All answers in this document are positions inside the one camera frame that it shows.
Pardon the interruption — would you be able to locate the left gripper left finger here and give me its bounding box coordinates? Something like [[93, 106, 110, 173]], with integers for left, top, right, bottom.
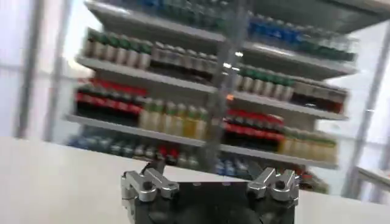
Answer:
[[121, 160, 180, 211]]

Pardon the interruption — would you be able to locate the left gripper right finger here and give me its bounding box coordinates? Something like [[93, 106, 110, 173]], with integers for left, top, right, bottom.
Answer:
[[246, 166, 301, 203]]

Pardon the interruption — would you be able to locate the white side table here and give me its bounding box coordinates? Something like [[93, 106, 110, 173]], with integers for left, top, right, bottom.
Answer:
[[355, 166, 390, 195]]

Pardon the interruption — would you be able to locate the shelf rack with bottles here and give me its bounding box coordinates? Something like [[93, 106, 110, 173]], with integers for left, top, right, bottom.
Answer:
[[65, 0, 360, 195]]

